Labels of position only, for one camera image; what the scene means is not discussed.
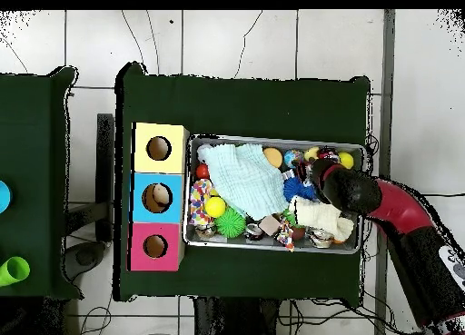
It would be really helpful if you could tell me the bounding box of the green cup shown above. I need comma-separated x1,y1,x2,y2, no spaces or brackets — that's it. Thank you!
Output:
0,255,31,288

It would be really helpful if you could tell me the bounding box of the large multicoloured patterned cloth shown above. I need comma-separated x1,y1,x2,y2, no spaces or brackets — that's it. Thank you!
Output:
188,178,215,227

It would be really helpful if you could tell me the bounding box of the small knotted multicoloured cloth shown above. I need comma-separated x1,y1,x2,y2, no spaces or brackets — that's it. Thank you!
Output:
274,218,296,252

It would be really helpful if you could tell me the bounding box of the shallow wire mesh bin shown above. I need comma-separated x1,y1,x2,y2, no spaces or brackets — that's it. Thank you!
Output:
183,133,365,255

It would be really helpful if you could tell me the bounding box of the green spiky ball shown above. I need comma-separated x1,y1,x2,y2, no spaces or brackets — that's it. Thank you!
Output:
214,206,247,239

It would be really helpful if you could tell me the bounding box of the wooden box with three holes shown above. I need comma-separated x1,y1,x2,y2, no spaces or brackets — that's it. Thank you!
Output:
126,122,190,272

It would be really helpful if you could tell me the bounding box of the blue spiky toy with eyes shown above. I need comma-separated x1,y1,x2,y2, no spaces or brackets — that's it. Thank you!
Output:
282,175,317,202

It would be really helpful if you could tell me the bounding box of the mint green waffle cloth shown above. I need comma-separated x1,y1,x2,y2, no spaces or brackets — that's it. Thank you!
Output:
198,143,292,222

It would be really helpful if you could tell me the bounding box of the globe print ball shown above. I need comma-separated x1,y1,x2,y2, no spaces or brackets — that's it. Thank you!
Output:
282,148,304,169

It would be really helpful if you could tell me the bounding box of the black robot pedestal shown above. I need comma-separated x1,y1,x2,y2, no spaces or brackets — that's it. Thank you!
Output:
193,296,281,335

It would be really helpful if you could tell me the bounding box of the cream waffle cloth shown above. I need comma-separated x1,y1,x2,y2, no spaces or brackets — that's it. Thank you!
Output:
289,195,355,241

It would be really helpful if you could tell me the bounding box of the blue cup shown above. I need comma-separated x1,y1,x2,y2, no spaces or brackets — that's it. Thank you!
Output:
0,180,13,214

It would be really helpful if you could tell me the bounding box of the red soda can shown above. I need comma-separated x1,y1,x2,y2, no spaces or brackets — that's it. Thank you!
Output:
317,146,341,161

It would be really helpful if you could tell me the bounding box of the orange foam ball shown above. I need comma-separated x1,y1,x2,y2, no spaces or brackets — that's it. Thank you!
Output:
262,146,283,169

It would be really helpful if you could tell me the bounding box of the dark green table cloth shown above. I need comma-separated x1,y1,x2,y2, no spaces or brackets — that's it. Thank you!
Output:
113,62,371,307

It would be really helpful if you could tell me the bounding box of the green cloth covered side table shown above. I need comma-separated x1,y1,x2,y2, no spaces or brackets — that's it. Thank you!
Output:
0,66,84,301

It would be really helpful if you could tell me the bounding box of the smooth yellow ball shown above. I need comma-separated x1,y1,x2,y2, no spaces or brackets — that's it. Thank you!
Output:
203,195,227,219

